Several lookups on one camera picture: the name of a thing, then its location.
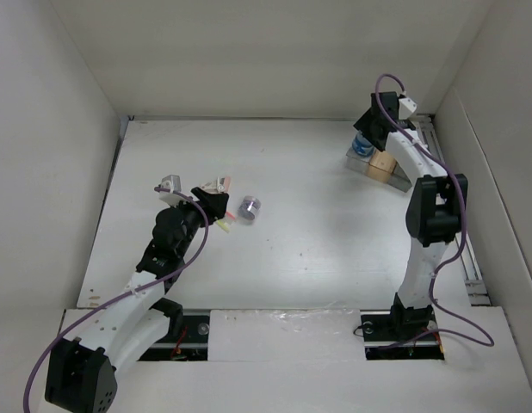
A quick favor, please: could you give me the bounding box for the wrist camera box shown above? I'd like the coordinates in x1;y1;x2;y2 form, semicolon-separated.
154;175;183;207
398;95;418;120

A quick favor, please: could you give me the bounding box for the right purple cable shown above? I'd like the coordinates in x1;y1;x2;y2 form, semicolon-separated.
374;73;495;349

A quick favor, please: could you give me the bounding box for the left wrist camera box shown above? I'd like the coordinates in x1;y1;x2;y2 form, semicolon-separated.
154;175;183;207

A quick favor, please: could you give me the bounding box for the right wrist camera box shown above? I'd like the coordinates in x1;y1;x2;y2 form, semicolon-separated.
398;95;418;120

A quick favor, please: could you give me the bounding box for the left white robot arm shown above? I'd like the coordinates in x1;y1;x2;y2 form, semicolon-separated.
44;186;229;412

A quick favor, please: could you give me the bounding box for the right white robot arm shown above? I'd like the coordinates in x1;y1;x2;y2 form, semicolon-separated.
355;92;468;346

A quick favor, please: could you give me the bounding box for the blue tape roll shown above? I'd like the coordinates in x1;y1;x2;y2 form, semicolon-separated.
352;131;375;157

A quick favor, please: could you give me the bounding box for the highlighter pen pack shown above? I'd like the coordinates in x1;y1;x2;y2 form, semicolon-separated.
215;211;237;233

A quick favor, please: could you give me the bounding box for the clear plastic container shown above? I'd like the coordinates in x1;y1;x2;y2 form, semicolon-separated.
345;147;372;175

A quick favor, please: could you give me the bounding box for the grey plastic container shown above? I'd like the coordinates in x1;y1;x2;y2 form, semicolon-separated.
387;164;412;193

